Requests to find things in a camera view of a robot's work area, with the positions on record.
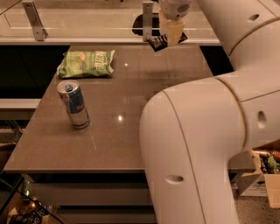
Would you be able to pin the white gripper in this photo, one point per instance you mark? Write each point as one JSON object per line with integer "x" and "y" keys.
{"x": 175, "y": 9}

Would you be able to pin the black rxbar chocolate bar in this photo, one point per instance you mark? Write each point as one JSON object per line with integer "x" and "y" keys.
{"x": 158, "y": 43}

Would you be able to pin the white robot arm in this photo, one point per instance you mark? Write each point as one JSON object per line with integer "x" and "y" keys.
{"x": 189, "y": 132}

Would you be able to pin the black office chair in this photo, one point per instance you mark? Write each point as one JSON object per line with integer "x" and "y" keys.
{"x": 140, "y": 23}

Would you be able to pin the green kettle chips bag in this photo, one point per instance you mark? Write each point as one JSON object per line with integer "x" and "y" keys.
{"x": 83, "y": 64}

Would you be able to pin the red bull can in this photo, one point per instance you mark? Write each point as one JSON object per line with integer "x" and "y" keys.
{"x": 73, "y": 101}

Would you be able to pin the cardboard box with snacks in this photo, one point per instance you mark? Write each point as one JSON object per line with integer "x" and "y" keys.
{"x": 264, "y": 181}

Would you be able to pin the grey drawer cabinet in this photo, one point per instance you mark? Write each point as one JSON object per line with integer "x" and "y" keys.
{"x": 90, "y": 194}

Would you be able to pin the bin of snacks lower left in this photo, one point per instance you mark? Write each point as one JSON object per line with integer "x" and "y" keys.
{"x": 19, "y": 207}

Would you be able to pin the middle metal railing bracket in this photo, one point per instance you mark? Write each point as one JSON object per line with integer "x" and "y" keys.
{"x": 147, "y": 19}

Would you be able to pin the metal railing bracket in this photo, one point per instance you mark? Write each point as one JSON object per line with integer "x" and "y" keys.
{"x": 147, "y": 19}
{"x": 39, "y": 31}

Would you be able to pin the left metal railing bracket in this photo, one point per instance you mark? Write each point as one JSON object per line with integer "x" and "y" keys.
{"x": 39, "y": 31}

